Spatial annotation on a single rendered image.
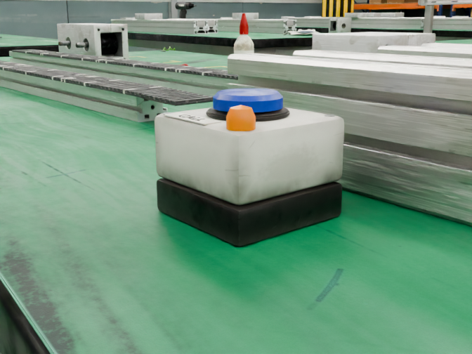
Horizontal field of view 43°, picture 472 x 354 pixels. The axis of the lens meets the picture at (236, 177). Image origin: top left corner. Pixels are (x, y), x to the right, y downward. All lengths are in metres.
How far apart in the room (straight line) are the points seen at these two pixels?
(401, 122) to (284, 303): 0.16
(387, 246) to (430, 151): 0.08
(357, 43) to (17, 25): 11.25
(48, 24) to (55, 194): 11.54
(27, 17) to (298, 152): 11.56
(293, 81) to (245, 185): 0.16
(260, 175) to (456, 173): 0.12
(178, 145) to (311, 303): 0.13
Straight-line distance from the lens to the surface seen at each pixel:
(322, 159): 0.33
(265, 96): 0.33
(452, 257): 0.31
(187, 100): 0.61
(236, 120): 0.30
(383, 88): 0.38
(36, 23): 11.88
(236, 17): 4.24
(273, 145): 0.31
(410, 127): 0.37
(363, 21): 5.37
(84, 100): 0.79
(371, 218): 0.36
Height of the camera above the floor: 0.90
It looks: 15 degrees down
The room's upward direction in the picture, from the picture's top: straight up
